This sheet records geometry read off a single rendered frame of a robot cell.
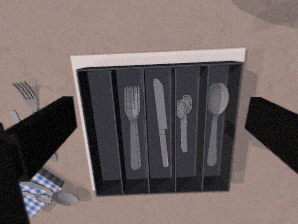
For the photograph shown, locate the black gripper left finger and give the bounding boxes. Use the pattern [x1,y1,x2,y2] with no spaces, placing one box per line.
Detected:
[0,96,77,224]

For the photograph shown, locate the blue and white checkered towel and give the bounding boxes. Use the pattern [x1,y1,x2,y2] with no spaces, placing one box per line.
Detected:
[20,167,65,217]

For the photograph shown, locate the black cutlery tray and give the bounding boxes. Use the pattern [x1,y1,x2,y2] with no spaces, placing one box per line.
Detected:
[77,61,243,197]

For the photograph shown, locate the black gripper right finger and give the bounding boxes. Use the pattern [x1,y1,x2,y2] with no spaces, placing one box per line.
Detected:
[245,97,298,174]

